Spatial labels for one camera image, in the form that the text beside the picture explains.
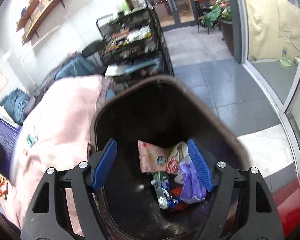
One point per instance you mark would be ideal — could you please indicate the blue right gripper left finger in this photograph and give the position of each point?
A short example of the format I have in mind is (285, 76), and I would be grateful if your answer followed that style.
(101, 163)

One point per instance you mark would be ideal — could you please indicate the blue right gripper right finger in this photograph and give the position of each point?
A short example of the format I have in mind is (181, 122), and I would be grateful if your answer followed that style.
(202, 168)

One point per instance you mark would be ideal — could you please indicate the dark brown trash bin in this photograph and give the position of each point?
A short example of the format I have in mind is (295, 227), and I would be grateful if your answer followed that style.
(162, 111)

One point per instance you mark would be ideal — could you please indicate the white red plastic bag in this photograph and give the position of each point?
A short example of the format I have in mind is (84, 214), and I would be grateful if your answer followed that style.
(177, 155)

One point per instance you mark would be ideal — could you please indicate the blue silver foil wrapper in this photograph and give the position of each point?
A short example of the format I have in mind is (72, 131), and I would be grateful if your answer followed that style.
(162, 186)

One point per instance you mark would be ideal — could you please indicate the pink snack wrapper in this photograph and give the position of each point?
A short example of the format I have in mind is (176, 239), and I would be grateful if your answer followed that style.
(152, 158)

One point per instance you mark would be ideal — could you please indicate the pink spotted blanket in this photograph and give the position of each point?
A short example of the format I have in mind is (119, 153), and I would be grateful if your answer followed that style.
(55, 134)

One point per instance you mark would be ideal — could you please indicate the grey blue jacket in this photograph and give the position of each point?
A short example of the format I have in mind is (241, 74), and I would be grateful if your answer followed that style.
(73, 65)

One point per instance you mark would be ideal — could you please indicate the purple box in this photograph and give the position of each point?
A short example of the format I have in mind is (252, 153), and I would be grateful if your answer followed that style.
(9, 133)

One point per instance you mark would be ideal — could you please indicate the black office chair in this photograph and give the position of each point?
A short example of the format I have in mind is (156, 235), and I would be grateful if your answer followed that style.
(92, 52)

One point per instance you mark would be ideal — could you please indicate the blue clothes pile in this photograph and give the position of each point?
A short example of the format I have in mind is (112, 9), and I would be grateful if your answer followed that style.
(15, 104)

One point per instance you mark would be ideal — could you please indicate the plastic bottle outside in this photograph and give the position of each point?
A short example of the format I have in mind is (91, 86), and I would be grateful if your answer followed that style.
(285, 61)

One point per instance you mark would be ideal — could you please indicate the potted green plant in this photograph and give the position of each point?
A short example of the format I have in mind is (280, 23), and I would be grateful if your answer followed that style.
(221, 11)

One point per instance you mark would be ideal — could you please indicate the glass double door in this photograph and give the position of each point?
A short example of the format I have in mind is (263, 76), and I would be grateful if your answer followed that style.
(175, 14)

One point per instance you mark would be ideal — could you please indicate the black wire shelf rack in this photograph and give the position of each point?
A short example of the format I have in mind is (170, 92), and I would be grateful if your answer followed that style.
(134, 47)

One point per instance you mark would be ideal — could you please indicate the lower wooden wall shelf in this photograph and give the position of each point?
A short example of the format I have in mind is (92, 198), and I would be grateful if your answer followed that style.
(42, 16)

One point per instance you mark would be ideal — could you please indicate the wooden wall shelf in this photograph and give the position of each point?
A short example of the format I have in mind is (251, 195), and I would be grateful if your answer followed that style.
(42, 16)
(26, 13)

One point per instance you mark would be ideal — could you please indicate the upper wooden wall shelf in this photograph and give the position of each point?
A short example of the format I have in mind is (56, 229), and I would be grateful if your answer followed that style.
(26, 13)

